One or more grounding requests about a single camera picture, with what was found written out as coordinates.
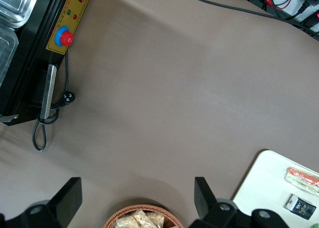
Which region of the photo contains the cream plastic tray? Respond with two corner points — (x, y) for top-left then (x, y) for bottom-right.
(231, 150), (319, 228)

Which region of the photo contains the steel food container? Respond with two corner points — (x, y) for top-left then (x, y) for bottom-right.
(0, 25), (20, 89)
(0, 0), (42, 29)

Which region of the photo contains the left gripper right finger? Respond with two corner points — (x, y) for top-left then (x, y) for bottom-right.
(187, 177), (290, 228)

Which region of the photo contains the wrapped triangle sandwich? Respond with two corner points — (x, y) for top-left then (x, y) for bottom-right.
(282, 166), (319, 197)

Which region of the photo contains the black power cable with plug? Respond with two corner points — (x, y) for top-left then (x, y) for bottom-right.
(31, 49), (77, 152)

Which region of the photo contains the small black box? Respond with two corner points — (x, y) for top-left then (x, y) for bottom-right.
(284, 193), (318, 220)

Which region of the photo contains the round wicker basket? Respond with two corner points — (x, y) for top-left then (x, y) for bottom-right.
(104, 205), (185, 228)

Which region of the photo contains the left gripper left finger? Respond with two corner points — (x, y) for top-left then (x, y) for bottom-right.
(0, 177), (83, 228)

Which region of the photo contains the clear wrapped cracker pack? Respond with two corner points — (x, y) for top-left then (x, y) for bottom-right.
(133, 210), (156, 228)
(115, 214), (140, 228)
(146, 212), (167, 228)

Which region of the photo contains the thin black cable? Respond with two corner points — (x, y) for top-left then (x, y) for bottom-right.
(173, 0), (319, 38)

